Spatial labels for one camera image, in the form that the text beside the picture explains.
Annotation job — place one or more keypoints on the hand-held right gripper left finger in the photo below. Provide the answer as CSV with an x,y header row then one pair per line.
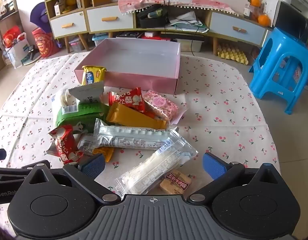
x,y
93,165

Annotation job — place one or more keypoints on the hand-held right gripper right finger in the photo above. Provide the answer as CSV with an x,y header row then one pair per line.
x,y
214,166

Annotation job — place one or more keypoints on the red snack packet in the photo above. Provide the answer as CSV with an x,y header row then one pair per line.
x,y
63,142
129,101

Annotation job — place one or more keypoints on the brown biscuit packet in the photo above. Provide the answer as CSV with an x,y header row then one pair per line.
x,y
175,183

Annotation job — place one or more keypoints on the silver long snack packet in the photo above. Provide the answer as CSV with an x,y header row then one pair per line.
x,y
129,137

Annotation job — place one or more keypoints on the green snack packet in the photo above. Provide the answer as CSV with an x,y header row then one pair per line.
x,y
78,116

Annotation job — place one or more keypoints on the clear long snack packet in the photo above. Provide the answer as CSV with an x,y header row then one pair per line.
x,y
154,170

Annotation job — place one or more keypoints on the white packet with grey print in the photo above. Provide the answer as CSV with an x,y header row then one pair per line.
x,y
87,93

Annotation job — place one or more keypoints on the pink snack packet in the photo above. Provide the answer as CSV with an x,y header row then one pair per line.
x,y
161,105

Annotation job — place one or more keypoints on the pink cardboard box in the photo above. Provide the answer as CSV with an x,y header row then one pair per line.
x,y
134,55

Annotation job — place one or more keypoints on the white and orange snack packet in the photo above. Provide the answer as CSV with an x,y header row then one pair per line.
x,y
107,153

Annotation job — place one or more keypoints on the person's purple clothing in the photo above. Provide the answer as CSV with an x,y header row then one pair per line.
x,y
2,233

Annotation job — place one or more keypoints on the cherry print tablecloth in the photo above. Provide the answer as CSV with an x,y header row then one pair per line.
x,y
219,117

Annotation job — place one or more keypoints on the gold snack packet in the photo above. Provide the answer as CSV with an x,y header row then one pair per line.
x,y
134,117

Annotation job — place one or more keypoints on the clear packet of white cakes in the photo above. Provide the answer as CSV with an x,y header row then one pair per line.
x,y
61,100

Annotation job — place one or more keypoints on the orange-red snack packet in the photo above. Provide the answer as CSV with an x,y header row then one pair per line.
x,y
150,115

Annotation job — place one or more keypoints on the yellow snack packet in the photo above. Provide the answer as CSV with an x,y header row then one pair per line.
x,y
93,76

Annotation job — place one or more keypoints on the white shopping bag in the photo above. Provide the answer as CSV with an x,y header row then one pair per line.
x,y
17,53

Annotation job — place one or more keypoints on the yellow egg tray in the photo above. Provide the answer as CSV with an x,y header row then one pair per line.
x,y
232,53

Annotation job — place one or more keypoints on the red gift bag with face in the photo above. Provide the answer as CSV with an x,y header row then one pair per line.
x,y
43,43

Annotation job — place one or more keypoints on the blue plastic stool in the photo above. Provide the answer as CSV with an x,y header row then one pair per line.
x,y
281,55

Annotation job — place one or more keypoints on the wooden bookshelf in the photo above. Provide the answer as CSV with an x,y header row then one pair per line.
x,y
5,17

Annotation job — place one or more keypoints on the light blue cabinet drawer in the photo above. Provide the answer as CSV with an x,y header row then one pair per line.
x,y
237,28

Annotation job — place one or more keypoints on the white cabinet drawer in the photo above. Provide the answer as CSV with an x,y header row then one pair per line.
x,y
110,18
68,25

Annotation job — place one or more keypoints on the wooden cabinet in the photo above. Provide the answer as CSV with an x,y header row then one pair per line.
x,y
149,33

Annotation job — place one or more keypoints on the purple folded item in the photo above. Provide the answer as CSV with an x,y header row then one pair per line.
x,y
38,13

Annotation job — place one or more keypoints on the pile of papers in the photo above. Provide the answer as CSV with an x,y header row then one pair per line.
x,y
186,22

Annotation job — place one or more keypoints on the orange fruit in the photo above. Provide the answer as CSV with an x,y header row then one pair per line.
x,y
264,20
255,1

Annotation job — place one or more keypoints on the black storage case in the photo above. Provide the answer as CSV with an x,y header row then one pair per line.
x,y
151,17

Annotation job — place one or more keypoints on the black screen appliance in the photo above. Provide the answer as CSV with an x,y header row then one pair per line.
x,y
291,22

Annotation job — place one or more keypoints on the small wooden box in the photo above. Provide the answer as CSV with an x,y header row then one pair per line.
x,y
100,0

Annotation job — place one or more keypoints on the pink printed cloth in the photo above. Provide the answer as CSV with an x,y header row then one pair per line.
x,y
154,0

